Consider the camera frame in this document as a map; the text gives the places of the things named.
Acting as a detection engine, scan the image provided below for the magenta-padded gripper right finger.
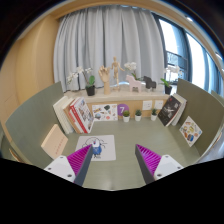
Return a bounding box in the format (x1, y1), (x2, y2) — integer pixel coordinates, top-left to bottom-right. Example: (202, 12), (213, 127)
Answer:
(134, 143), (184, 185)

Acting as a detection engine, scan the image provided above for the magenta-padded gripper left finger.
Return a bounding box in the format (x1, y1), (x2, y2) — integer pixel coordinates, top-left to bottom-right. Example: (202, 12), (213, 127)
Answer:
(43, 144), (94, 187)

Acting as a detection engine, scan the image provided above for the blue and white computer mouse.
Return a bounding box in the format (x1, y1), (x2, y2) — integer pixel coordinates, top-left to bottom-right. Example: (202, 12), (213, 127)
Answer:
(90, 141), (104, 158)

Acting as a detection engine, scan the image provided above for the white mouse pad black drawing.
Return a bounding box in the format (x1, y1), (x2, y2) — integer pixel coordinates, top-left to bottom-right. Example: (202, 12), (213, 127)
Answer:
(75, 134), (117, 162)

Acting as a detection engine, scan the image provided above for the beige booklet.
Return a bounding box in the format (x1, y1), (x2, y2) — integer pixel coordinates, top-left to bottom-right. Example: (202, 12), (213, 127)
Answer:
(40, 123), (69, 160)

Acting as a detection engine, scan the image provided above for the white food sticker sheet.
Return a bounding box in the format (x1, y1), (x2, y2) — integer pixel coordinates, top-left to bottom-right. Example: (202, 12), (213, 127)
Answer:
(179, 115), (203, 148)

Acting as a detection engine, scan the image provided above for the tan book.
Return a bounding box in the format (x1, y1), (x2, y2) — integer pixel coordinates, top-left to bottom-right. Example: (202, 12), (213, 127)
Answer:
(62, 97), (83, 134)

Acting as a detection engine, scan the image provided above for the small plant in white pot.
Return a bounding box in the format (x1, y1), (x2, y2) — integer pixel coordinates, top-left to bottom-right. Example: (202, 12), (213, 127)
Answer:
(150, 108), (158, 122)
(122, 109), (131, 123)
(134, 109), (143, 122)

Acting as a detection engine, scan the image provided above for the thick white book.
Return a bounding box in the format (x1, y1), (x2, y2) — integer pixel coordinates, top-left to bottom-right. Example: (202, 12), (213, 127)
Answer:
(52, 95), (75, 135)

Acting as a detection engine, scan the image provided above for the black cover book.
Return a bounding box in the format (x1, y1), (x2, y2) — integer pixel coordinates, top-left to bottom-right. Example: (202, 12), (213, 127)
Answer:
(157, 95), (183, 127)

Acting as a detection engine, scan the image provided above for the red-spined picture-cover book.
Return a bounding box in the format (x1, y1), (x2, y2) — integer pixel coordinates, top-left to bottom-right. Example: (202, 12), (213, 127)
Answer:
(68, 96), (95, 134)

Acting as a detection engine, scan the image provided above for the white books stack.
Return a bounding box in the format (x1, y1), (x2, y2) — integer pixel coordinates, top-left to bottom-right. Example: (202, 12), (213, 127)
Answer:
(170, 93), (188, 127)

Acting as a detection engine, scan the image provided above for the white sticker sheet with drawings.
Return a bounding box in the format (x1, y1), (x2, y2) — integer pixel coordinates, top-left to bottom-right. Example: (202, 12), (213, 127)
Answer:
(91, 103), (119, 122)

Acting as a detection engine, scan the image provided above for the round purple number sign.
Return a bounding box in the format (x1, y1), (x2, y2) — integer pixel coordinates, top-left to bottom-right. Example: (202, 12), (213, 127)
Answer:
(116, 103), (130, 117)

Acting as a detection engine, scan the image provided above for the white orchid in black pot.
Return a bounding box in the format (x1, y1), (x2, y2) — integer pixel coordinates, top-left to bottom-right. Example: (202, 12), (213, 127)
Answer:
(123, 61), (138, 81)
(65, 66), (97, 97)
(159, 65), (183, 96)

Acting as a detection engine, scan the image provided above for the black horse figurine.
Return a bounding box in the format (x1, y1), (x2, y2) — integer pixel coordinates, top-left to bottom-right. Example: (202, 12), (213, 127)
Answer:
(143, 75), (157, 92)

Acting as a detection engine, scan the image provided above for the pink horse figurine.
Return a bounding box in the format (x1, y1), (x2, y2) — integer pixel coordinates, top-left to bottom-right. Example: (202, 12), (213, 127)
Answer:
(125, 74), (143, 93)

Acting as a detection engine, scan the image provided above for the wooden mannequin figure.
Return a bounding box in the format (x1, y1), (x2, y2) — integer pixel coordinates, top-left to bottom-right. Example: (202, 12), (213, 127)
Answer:
(110, 56), (125, 88)

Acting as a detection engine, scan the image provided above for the dark-framed window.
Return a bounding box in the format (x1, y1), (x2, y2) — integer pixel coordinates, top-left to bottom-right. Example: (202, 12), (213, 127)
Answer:
(156, 13), (224, 98)

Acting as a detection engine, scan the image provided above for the grey curtain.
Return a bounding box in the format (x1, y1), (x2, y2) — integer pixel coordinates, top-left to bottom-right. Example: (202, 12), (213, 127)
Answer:
(53, 4), (166, 93)

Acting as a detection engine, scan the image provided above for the white wall socket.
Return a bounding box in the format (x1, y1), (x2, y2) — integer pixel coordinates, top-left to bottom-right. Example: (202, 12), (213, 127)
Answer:
(153, 99), (165, 110)
(142, 100), (153, 111)

